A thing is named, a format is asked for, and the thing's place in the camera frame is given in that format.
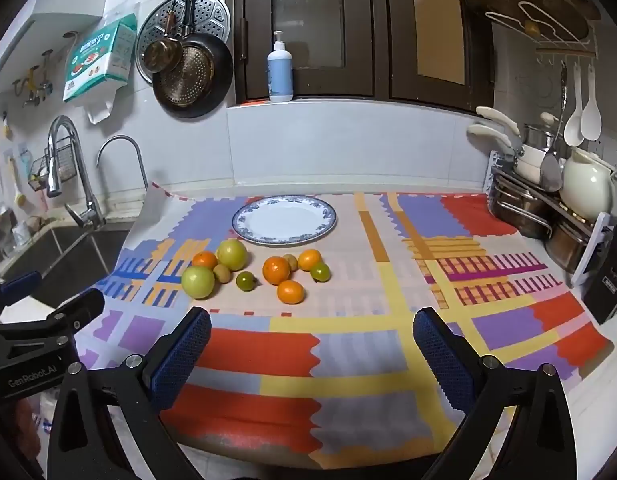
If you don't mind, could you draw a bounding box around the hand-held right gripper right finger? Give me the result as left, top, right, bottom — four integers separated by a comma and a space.
413, 307, 578, 480

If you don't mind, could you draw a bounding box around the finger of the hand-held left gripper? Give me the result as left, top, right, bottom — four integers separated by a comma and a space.
0, 288, 105, 342
0, 271, 42, 323

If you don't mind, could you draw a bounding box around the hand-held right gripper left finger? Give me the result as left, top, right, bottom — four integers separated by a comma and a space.
47, 306, 212, 480

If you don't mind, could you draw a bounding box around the large green apple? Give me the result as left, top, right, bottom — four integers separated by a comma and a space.
216, 238, 249, 272
181, 265, 216, 300

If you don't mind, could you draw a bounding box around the blue rimmed white plate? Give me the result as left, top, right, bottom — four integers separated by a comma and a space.
232, 196, 337, 247

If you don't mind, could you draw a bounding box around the steel kitchen sink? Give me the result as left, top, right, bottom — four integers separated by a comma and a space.
0, 225, 134, 306

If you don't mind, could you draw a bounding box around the colourful patterned table mat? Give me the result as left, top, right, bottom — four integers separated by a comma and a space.
76, 182, 614, 471

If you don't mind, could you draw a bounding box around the chrome pull-down faucet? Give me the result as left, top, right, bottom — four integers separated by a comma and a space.
44, 115, 106, 228

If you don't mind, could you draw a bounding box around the chrome gooseneck faucet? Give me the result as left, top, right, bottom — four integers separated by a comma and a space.
97, 135, 149, 191

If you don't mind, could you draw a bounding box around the steel basin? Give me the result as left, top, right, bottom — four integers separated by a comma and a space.
543, 210, 604, 273
489, 170, 559, 238

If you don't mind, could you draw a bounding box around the white dish rack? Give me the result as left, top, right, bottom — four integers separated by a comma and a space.
483, 150, 617, 286

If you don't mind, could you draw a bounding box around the black countertop appliance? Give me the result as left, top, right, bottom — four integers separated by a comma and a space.
581, 232, 617, 326

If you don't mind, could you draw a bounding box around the metal spatula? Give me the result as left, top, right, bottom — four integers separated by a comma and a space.
540, 62, 569, 193

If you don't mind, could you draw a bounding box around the cream ceramic kettle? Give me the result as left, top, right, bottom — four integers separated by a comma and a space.
560, 149, 617, 221

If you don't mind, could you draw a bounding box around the green white tissue pack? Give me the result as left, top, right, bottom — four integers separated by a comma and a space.
62, 12, 138, 103

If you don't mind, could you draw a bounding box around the black frying pan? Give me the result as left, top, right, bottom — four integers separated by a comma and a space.
152, 0, 234, 120

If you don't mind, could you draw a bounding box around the white plastic spoon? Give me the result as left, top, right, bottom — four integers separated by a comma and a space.
563, 62, 585, 147
581, 62, 602, 142

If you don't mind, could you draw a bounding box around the small copper saucepan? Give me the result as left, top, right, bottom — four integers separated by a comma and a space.
142, 10, 184, 73

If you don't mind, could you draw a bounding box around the blue pump lotion bottle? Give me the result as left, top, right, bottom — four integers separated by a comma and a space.
267, 31, 294, 103

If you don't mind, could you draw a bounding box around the round perforated steamer tray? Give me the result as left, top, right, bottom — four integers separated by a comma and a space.
135, 0, 232, 84

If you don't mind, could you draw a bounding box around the black wire basket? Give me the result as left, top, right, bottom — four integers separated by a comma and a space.
28, 137, 76, 193

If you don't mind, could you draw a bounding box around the steel saucepan cream handle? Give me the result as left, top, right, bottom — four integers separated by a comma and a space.
467, 124, 552, 183
476, 106, 564, 153

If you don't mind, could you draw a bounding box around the dark brown window frame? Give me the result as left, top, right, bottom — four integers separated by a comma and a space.
226, 0, 494, 111

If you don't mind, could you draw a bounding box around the white wire wall rack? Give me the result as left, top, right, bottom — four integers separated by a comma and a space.
486, 2, 599, 58

